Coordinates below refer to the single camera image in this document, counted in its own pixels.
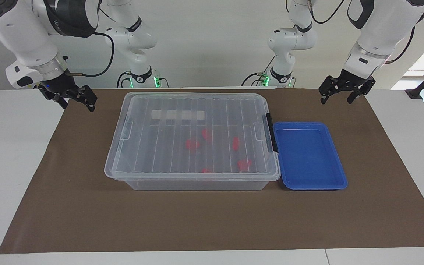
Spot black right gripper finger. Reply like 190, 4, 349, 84
45, 93, 68, 110
75, 85, 98, 113

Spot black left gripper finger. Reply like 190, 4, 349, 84
319, 75, 341, 105
346, 77, 377, 105

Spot clear ribbed plastic lid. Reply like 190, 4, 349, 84
104, 92, 282, 181

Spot blue plastic tray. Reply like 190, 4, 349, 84
273, 122, 348, 191

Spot black box latch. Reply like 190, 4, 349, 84
266, 113, 279, 153

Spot clear plastic storage box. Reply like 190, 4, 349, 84
106, 93, 279, 191

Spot brown table mat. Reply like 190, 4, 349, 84
0, 88, 424, 254

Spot black arm base cable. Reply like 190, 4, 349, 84
241, 72, 268, 87
117, 71, 133, 89

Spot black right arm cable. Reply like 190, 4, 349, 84
67, 31, 115, 77

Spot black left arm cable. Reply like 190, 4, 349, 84
383, 26, 417, 64

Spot thin black cable loop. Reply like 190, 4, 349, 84
309, 0, 346, 25

